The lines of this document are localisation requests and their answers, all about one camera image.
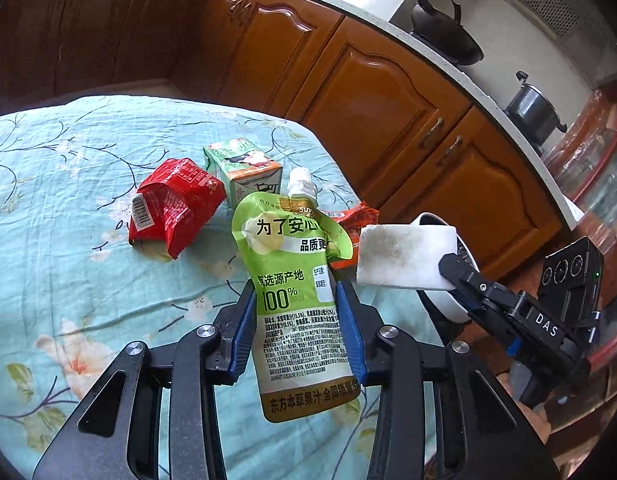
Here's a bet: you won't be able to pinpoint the white foam sponge block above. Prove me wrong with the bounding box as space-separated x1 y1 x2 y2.
356 224 457 290

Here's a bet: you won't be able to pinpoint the green juice spout pouch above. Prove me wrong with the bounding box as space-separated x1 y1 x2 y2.
231 167 359 422

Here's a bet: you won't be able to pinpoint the red snack bag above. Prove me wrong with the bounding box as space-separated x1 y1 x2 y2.
128 158 227 259

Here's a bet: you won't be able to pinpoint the green milk carton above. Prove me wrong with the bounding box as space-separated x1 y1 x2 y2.
204 138 282 208

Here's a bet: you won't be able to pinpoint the white rim trash bin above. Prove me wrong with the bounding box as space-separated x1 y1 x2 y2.
410 211 482 326

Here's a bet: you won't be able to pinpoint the wooden kitchen cabinets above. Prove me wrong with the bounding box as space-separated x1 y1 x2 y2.
0 0 567 278

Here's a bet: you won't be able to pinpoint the person's right hand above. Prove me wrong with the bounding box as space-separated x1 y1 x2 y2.
496 373 551 444

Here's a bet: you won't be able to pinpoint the orange red snack wrapper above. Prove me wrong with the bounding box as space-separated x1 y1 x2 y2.
325 202 379 270

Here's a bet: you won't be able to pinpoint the light blue floral tablecloth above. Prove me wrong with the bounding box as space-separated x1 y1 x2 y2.
0 94 440 480

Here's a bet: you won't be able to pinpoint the red framed plastic covered shelf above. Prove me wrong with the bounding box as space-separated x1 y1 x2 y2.
541 86 617 371

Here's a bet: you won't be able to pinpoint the black cooking pot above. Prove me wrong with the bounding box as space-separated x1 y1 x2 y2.
504 70 568 152

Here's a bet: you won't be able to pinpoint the black wok pan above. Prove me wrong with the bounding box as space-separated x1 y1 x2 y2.
409 0 484 66

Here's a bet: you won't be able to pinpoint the white countertop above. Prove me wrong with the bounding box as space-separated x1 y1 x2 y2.
302 0 583 231

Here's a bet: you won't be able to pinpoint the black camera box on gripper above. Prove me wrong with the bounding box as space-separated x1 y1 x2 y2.
537 236 604 328

